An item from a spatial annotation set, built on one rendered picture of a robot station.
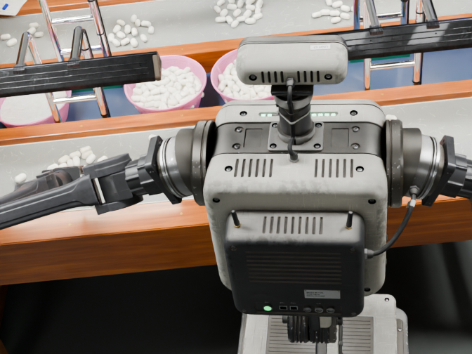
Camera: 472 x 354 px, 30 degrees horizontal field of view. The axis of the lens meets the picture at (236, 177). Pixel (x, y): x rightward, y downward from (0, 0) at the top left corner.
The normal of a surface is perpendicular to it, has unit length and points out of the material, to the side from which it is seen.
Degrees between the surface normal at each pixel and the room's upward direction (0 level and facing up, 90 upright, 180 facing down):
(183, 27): 0
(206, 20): 0
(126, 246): 90
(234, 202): 90
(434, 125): 0
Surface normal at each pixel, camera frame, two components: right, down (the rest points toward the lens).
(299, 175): -0.11, -0.68
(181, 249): 0.04, 0.73
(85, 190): 0.03, 0.11
